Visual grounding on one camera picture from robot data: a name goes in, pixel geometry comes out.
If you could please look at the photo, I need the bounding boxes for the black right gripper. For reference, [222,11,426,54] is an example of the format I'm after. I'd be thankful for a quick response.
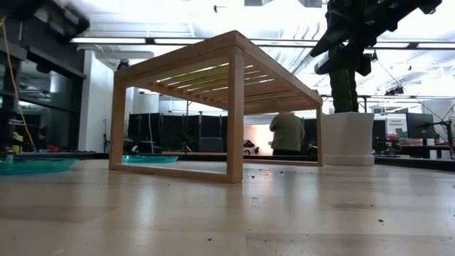
[309,0,444,77]

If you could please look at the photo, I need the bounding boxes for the teal translucent plastic plate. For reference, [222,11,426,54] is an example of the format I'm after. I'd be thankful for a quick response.
[122,154,179,164]
[0,158,80,176]

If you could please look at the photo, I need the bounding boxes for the wooden slatted shelf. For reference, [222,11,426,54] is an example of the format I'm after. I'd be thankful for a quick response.
[108,30,324,185]

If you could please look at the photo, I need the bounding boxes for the green cactus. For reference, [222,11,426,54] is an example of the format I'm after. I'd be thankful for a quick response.
[328,44,360,114]

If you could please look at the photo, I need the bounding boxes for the white hexagonal plant pot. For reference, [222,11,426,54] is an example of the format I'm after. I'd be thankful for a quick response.
[321,112,376,167]

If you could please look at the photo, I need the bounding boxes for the white printed sign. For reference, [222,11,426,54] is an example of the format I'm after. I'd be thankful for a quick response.
[385,116,409,138]

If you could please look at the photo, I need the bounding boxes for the person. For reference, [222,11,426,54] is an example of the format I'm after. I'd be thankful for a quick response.
[269,112,306,156]

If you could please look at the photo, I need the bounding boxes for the dark computer monitor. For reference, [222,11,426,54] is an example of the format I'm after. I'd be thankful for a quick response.
[405,112,437,140]

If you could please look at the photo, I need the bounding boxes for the white vehicle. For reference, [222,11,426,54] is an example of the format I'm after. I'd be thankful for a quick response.
[243,139,260,156]

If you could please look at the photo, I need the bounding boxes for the black partition panels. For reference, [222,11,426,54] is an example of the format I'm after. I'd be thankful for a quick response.
[127,112,228,154]

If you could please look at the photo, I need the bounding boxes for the long ceiling light fixture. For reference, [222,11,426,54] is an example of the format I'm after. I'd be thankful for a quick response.
[70,36,455,50]

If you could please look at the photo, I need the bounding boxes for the dark storage rack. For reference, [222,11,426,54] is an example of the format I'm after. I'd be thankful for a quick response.
[0,35,87,154]

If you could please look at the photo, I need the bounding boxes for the black aluminium table frame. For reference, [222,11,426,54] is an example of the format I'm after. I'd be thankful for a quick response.
[0,151,455,172]

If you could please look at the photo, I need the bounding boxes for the yellow cable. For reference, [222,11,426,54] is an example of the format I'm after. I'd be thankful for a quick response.
[0,16,37,152]

